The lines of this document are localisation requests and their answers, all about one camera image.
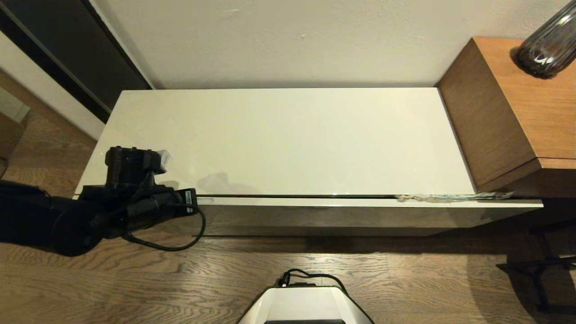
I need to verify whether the green printed snack bag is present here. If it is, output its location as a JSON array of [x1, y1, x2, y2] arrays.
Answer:
[[395, 192, 514, 204]]

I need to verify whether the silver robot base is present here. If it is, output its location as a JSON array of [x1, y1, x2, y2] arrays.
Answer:
[[237, 284, 375, 324]]

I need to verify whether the glossy white low cabinet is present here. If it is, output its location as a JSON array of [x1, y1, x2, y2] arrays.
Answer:
[[74, 87, 477, 198]]

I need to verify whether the brown box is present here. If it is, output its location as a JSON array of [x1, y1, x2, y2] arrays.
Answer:
[[0, 85, 30, 177]]

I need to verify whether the dark sliding door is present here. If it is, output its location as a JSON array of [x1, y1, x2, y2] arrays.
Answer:
[[0, 0, 152, 125]]

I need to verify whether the brown wooden side cabinet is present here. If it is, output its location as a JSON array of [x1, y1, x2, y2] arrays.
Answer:
[[435, 37, 576, 199]]

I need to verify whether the dark ribbed glass vase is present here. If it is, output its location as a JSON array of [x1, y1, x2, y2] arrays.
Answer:
[[514, 0, 576, 80]]

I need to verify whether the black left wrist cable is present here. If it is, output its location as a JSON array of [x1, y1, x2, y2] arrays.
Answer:
[[121, 203, 207, 252]]

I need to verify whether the black base cable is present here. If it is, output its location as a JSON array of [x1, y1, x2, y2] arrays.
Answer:
[[277, 268, 350, 296]]

